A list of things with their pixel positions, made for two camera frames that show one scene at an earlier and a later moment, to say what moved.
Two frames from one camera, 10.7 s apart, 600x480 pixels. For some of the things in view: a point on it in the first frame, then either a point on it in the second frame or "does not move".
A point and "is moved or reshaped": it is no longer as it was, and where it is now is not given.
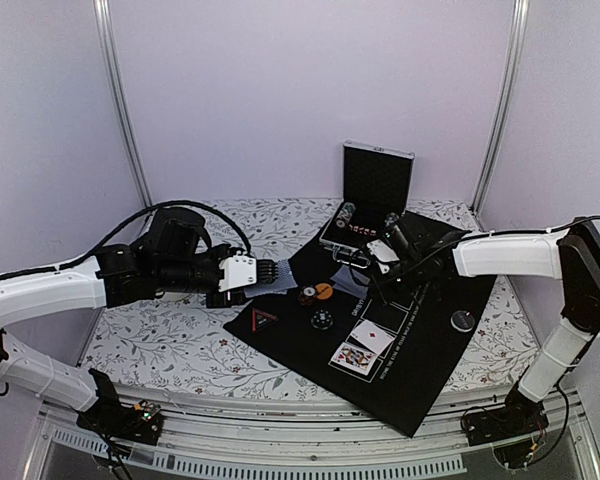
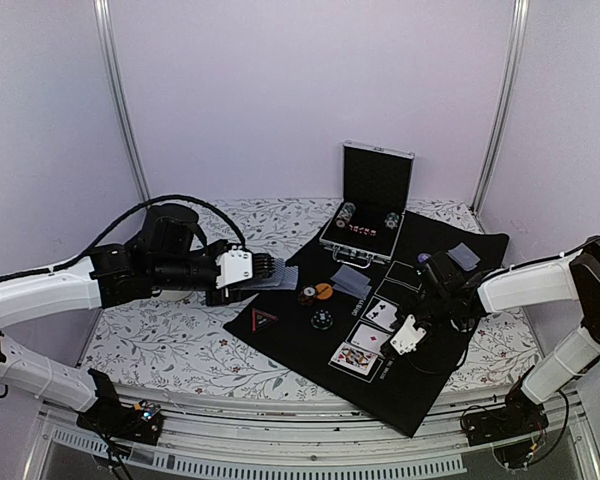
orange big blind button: (323, 291) does not move
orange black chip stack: (306, 295) does not move
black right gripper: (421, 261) to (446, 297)
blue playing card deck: (283, 281) is moved or reshaped
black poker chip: (322, 319) does not move
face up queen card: (354, 358) does not move
